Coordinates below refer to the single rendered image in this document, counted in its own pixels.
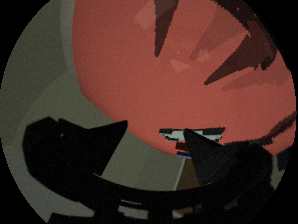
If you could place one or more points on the blue rectangular block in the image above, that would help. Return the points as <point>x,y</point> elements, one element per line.
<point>183,154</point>

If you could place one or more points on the red rectangular block with two slots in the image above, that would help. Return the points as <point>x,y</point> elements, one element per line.
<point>181,147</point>

